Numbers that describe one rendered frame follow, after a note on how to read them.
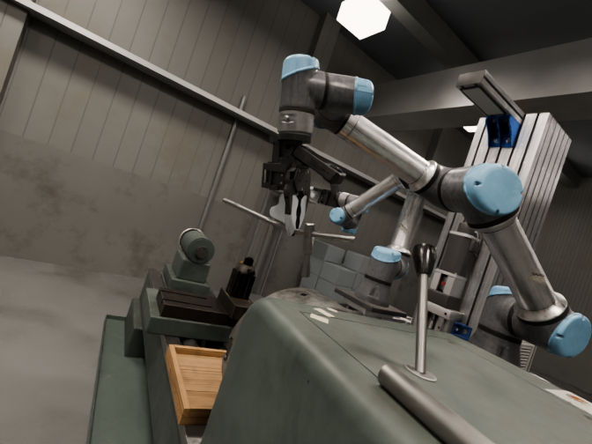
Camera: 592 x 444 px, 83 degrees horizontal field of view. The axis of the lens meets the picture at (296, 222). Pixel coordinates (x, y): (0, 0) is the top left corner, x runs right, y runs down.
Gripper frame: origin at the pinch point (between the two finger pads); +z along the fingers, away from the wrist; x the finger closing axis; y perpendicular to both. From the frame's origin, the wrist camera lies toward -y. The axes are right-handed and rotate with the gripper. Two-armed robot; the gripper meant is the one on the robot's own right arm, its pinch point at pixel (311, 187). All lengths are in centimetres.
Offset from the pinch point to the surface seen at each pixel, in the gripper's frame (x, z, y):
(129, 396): -83, 1, 94
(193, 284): -46, 23, 61
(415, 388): -125, -98, 14
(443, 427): -127, -101, 14
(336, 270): 293, 113, 111
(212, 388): -92, -47, 58
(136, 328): -68, 28, 82
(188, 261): -48, 29, 51
